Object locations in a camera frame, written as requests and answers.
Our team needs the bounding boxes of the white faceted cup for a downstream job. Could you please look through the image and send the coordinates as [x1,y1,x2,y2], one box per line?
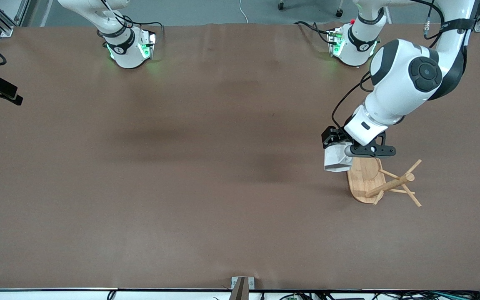
[324,141,354,173]

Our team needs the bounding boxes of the wooden cup rack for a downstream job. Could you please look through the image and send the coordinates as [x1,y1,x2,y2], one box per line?
[347,156,423,208]

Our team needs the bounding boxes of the brown table cover sheet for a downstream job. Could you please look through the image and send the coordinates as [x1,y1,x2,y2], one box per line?
[0,23,480,291]

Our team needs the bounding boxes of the black left base cable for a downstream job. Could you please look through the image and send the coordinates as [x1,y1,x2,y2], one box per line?
[294,21,335,45]

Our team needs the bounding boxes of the black base cable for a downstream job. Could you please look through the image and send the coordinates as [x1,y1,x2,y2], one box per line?
[294,21,335,45]
[94,0,164,47]

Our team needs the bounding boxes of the black right base cable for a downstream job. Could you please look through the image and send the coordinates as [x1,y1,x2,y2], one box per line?
[94,0,164,47]

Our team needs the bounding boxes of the tangled cable bundle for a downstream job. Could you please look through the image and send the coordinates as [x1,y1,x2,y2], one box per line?
[277,288,480,300]

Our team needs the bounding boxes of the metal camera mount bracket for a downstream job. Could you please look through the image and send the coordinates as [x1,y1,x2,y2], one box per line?
[230,276,255,300]

